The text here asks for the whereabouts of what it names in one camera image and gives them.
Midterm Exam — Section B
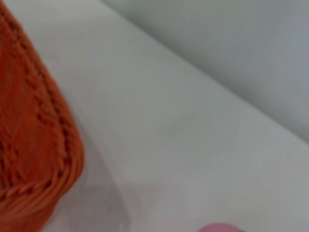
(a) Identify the orange woven plastic basket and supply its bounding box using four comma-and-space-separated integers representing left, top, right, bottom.
0, 4, 85, 232

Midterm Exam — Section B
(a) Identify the pink toy peach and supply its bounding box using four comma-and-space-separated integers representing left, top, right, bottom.
196, 222, 243, 232

